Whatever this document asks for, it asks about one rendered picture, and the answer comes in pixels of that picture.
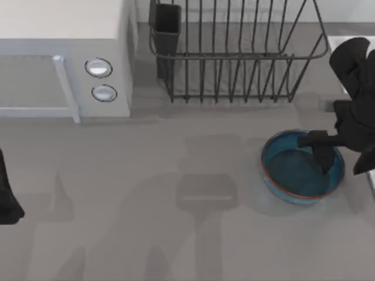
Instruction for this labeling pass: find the blue bowl with red rim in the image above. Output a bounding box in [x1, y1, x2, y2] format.
[261, 129, 346, 205]

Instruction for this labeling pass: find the white sink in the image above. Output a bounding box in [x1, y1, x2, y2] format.
[327, 35, 375, 205]

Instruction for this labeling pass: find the black cutlery holder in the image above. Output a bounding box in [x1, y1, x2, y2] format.
[149, 2, 183, 80]

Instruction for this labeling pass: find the small round microwave knob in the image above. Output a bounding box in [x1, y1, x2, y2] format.
[91, 84, 118, 103]

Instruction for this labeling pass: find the large round microwave knob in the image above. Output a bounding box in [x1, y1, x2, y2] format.
[84, 57, 114, 79]

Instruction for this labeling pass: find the pale microwave oven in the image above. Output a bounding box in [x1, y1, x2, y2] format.
[0, 0, 139, 124]

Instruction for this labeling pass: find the microwave glass door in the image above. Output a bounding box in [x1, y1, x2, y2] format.
[0, 54, 74, 118]

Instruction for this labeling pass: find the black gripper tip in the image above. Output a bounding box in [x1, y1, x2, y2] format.
[0, 149, 26, 226]

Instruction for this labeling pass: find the dark wire dish rack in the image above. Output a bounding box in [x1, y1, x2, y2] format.
[148, 0, 330, 104]

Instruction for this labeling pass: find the pale microwave door handle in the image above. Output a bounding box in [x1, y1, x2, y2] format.
[52, 54, 81, 124]

